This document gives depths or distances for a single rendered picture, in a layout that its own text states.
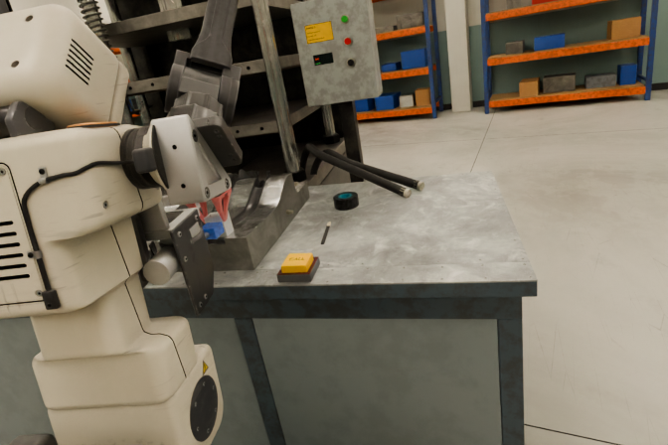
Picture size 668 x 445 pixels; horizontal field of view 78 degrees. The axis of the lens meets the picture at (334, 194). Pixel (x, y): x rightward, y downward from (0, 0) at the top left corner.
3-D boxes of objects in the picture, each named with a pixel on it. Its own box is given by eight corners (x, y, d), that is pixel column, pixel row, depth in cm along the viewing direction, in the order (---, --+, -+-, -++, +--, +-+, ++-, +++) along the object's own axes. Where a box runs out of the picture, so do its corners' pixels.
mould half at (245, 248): (254, 270, 102) (242, 220, 97) (164, 272, 109) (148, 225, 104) (309, 197, 147) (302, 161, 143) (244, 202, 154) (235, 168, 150)
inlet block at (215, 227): (207, 255, 92) (201, 233, 91) (188, 256, 94) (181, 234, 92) (234, 230, 104) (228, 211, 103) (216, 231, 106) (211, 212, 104)
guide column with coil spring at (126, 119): (171, 256, 205) (77, -35, 163) (162, 256, 207) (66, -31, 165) (178, 251, 210) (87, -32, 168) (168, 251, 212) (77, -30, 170)
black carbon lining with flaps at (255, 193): (237, 234, 107) (228, 201, 104) (182, 237, 111) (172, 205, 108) (281, 189, 138) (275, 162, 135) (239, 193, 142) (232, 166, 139)
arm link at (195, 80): (176, 98, 58) (216, 107, 59) (188, 52, 63) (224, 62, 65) (171, 139, 65) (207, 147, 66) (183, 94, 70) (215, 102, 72)
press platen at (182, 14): (258, 4, 160) (256, -10, 159) (40, 51, 189) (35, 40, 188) (308, 12, 224) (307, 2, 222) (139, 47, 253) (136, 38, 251)
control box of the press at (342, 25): (406, 323, 198) (363, -13, 150) (345, 323, 206) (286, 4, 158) (409, 297, 218) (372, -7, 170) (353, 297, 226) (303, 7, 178)
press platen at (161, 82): (269, 71, 166) (267, 58, 164) (55, 106, 195) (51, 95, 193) (317, 60, 233) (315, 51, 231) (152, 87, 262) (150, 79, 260)
